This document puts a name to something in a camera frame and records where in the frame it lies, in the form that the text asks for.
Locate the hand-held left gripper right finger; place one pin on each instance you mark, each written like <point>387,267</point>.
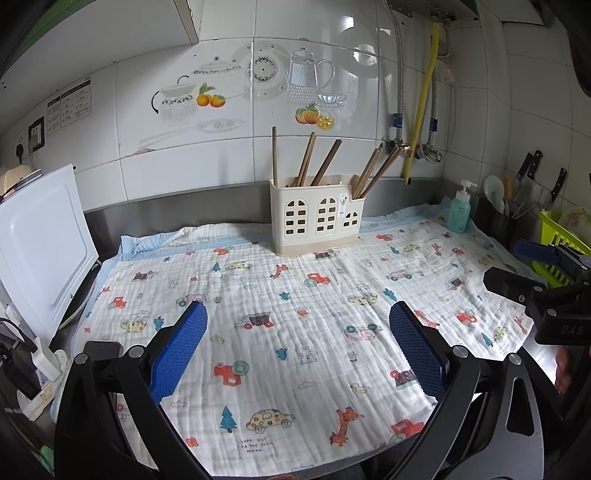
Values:
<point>418,348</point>

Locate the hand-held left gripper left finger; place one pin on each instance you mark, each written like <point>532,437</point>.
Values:
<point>180,346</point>

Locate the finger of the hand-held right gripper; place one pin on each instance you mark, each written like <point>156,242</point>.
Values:
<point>508,281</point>
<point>533,250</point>

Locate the cream plastic chopstick holder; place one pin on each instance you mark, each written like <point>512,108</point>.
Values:
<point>318,217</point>

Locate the group of wooden chopsticks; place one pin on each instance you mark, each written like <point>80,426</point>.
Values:
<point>325,162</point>

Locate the person's right hand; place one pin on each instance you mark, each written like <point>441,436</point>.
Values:
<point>564,371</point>

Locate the green plastic dish rack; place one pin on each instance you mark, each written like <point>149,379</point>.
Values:
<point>556,230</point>

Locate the black utensil container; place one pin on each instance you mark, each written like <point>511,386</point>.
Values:
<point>496,226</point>

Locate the patterned plate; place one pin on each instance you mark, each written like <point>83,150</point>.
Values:
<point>577,218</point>

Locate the white plastic spoon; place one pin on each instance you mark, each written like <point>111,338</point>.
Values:
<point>494,189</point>

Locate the black rectangular device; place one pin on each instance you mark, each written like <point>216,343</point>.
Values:
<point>104,350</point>

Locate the teal soap pump bottle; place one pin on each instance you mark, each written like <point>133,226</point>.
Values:
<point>459,214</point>

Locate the white printed muslin cloth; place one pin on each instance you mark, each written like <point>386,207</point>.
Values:
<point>295,360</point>

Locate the white power strip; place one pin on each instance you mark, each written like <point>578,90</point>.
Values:
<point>44,383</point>

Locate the metal water valve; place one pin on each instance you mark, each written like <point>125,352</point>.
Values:
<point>429,152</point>
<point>399,148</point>

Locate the black power adapter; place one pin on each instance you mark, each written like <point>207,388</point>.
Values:
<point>18,364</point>

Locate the white microwave oven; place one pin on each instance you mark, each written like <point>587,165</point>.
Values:
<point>41,249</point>

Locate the black hanging pan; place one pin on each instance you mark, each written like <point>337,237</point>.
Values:
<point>570,46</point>

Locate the beige round object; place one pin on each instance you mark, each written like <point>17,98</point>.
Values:
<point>18,180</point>

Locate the white instruction wall sticker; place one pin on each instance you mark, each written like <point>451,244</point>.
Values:
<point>69,107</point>

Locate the wall water heater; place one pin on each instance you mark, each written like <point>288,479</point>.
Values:
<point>429,7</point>

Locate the tableware wall decal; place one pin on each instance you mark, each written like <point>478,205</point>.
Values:
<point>249,78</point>

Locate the green wall cabinet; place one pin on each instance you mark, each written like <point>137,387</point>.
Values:
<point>187,18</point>

